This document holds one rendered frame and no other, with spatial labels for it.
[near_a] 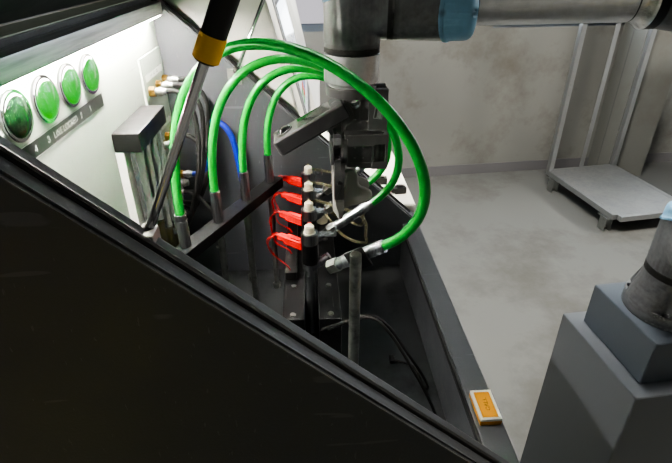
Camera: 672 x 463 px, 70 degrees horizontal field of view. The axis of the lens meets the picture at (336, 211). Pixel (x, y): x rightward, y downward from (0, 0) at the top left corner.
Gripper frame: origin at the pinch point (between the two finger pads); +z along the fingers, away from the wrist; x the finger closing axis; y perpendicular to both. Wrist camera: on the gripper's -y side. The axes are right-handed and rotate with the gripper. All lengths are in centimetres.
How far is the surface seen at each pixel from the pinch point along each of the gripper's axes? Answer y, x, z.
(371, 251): 3.9, -13.6, -1.2
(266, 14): -11.5, 35.0, -25.3
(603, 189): 190, 207, 103
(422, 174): 9.2, -15.8, -13.2
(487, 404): 19.9, -22.1, 19.4
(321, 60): -2.3, -10.6, -25.3
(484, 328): 74, 96, 116
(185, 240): -24.0, -0.8, 4.1
